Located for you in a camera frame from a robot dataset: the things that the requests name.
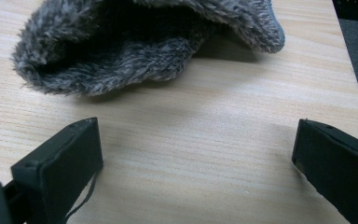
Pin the grey fuzzy garment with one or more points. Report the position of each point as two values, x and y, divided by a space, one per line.
121 62

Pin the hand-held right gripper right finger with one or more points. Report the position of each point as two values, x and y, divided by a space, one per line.
338 168

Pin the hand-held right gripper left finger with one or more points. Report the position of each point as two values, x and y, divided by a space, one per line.
59 168

